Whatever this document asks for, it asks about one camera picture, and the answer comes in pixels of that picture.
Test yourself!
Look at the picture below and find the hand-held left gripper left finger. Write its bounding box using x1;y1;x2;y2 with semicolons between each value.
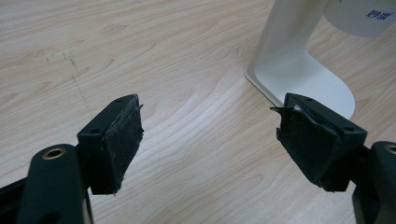
17;93;145;224

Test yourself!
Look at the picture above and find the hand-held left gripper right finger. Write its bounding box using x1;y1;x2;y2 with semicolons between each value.
270;92;396;224

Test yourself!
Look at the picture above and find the white cylindrical container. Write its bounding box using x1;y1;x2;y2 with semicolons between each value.
322;0;396;38

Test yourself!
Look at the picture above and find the white stand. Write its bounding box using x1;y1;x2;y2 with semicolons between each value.
244;0;356;120

